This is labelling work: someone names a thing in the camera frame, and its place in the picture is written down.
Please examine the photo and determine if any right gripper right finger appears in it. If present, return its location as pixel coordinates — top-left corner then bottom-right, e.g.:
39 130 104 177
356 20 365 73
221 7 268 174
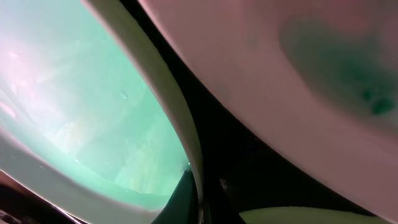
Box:
204 175 246 224

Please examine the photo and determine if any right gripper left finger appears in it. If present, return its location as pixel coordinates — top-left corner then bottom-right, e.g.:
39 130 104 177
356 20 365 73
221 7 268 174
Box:
152 169 198 224

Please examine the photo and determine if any light green plate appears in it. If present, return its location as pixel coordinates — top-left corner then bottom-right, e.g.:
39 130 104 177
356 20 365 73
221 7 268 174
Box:
1 0 203 223
239 207 389 224

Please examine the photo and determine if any white plate green stain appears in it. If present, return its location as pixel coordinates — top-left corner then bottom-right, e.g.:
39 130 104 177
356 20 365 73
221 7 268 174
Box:
141 0 397 223

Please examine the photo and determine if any light green plate front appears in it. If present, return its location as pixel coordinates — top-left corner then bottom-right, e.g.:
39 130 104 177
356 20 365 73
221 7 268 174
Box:
239 207 389 224

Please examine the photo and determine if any black round tray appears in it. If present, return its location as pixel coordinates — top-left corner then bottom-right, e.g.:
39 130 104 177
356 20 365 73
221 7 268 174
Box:
119 1 376 223

